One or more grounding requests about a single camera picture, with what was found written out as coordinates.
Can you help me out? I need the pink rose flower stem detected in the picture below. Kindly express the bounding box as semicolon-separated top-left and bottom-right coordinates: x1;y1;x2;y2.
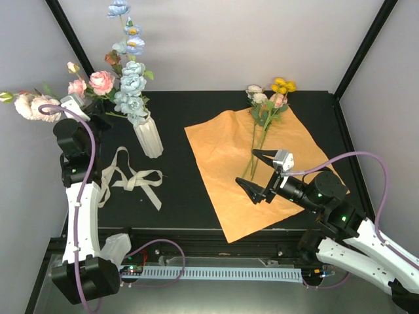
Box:
67;61;115;99

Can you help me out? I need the light blue peony stem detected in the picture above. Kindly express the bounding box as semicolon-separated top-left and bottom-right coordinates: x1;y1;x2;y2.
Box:
113;61;154;126

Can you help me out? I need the orange wrapping paper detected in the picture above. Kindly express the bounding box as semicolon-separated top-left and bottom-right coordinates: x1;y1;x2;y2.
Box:
185;109;328;243

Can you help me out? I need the pastel artificial flower bunch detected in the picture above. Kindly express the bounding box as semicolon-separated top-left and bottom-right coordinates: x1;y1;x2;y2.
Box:
241;77;297;181

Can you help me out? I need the white ribbed vase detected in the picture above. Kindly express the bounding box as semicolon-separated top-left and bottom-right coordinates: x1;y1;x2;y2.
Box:
133;115;164;159

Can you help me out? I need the coral rose flower stem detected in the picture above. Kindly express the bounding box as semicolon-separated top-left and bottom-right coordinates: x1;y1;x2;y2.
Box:
104;50;122;77

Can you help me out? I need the large pale pink peony stem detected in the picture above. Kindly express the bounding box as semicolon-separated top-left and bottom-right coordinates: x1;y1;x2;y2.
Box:
0;81;128;124

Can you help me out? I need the blue poppy flower stem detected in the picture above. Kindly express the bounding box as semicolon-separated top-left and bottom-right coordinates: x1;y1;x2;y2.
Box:
107;0;145;61

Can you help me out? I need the cream printed ribbon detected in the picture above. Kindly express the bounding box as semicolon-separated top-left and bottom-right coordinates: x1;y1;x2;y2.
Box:
98;147;163;211

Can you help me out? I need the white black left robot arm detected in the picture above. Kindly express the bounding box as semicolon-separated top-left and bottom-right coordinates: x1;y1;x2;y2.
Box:
52;96;141;305

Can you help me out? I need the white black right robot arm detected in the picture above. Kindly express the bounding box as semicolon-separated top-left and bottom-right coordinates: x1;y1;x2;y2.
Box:
236;149;418;313

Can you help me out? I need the right small circuit board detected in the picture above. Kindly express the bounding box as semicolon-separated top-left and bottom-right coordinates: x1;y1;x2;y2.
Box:
301;268;331;279

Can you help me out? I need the small circuit board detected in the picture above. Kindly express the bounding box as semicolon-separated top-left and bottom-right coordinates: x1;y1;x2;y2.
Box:
301;268;331;279
119;265;143;276

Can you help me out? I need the left small circuit board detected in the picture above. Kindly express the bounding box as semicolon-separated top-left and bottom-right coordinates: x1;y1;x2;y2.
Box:
119;265;143;276

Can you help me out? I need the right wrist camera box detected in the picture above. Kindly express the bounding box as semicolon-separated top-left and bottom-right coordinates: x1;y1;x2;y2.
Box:
272;149;294;177

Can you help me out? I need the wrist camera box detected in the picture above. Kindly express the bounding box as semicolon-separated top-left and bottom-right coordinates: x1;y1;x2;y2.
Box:
60;93;90;122
272;149;294;177

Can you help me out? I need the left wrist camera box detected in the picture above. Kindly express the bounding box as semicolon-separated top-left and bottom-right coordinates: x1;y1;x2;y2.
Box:
60;93;90;122

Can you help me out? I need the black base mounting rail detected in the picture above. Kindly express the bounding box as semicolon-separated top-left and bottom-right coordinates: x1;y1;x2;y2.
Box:
94;228;328;262

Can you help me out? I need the light blue slotted cable duct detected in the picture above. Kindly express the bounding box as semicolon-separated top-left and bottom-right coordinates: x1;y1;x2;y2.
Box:
121;266;302;283

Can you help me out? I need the black left frame post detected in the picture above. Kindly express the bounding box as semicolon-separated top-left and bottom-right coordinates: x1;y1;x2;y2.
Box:
45;0;94;75

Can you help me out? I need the black frame post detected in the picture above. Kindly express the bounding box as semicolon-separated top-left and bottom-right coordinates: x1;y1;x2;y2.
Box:
334;0;398;101
45;0;94;75

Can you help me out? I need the black right frame post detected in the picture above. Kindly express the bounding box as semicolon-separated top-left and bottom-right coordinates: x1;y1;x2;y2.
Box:
334;0;398;101

